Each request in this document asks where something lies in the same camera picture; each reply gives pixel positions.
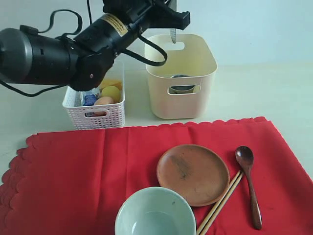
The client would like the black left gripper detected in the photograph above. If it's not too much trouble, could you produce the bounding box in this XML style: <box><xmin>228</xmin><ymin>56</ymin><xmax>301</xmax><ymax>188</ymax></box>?
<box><xmin>102</xmin><ymin>0</ymin><xmax>190</xmax><ymax>32</ymax></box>

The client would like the steel table knife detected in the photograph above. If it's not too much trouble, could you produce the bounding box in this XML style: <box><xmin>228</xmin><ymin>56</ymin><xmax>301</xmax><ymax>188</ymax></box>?
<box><xmin>170</xmin><ymin>28</ymin><xmax>177</xmax><ymax>44</ymax></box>

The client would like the stainless steel cup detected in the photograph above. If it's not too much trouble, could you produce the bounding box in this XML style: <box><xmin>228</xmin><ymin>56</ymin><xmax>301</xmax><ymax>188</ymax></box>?
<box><xmin>168</xmin><ymin>74</ymin><xmax>195</xmax><ymax>94</ymax></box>

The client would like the yellow cheese wedge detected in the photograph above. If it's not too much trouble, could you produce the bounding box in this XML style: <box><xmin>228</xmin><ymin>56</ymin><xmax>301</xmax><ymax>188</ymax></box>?
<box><xmin>99</xmin><ymin>79</ymin><xmax>123</xmax><ymax>90</ymax></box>

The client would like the yellow lemon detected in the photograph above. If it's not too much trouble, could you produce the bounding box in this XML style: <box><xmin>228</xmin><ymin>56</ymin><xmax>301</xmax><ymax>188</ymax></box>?
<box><xmin>101</xmin><ymin>86</ymin><xmax>121</xmax><ymax>103</ymax></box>

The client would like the brown egg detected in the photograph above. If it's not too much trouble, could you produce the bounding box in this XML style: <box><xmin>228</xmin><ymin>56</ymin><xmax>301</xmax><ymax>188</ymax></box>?
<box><xmin>94</xmin><ymin>96</ymin><xmax>114</xmax><ymax>116</ymax></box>

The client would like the blue white milk carton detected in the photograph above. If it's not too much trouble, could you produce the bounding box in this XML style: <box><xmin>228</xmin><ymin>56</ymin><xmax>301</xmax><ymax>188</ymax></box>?
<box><xmin>79</xmin><ymin>88</ymin><xmax>101</xmax><ymax>106</ymax></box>

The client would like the dark wooden spoon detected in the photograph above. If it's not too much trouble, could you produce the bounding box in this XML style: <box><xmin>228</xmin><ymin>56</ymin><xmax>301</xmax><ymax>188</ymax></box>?
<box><xmin>235</xmin><ymin>145</ymin><xmax>263</xmax><ymax>230</ymax></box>

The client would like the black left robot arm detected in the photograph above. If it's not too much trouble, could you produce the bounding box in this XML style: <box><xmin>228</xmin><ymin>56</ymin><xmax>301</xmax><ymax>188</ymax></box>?
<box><xmin>0</xmin><ymin>0</ymin><xmax>190</xmax><ymax>91</ymax></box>

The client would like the cream plastic bin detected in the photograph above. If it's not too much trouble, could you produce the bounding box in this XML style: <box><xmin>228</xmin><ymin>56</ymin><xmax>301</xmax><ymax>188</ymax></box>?
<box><xmin>146</xmin><ymin>34</ymin><xmax>218</xmax><ymax>119</ymax></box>

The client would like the white perforated plastic basket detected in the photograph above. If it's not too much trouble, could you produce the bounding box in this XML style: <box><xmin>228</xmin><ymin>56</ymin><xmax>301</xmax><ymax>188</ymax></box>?
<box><xmin>62</xmin><ymin>60</ymin><xmax>125</xmax><ymax>130</ymax></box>

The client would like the brown wooden plate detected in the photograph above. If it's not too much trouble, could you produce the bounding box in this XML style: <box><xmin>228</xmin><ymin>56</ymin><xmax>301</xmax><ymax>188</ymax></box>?
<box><xmin>156</xmin><ymin>144</ymin><xmax>230</xmax><ymax>207</ymax></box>

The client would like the red scalloped table cloth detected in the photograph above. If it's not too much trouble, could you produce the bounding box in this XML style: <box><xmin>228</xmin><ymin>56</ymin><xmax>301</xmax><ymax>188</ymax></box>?
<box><xmin>0</xmin><ymin>117</ymin><xmax>313</xmax><ymax>235</ymax></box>

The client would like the pale green ceramic bowl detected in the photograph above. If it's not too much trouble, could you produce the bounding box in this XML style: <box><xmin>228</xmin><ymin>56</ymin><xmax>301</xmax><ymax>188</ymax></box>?
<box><xmin>114</xmin><ymin>187</ymin><xmax>196</xmax><ymax>235</ymax></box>

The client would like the left bamboo chopstick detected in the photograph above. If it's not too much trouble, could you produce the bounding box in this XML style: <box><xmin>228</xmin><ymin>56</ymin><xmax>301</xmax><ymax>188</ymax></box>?
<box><xmin>196</xmin><ymin>170</ymin><xmax>242</xmax><ymax>235</ymax></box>

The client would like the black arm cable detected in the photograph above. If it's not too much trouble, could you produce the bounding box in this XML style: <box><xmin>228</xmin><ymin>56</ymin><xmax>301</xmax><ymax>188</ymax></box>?
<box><xmin>0</xmin><ymin>0</ymin><xmax>168</xmax><ymax>97</ymax></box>

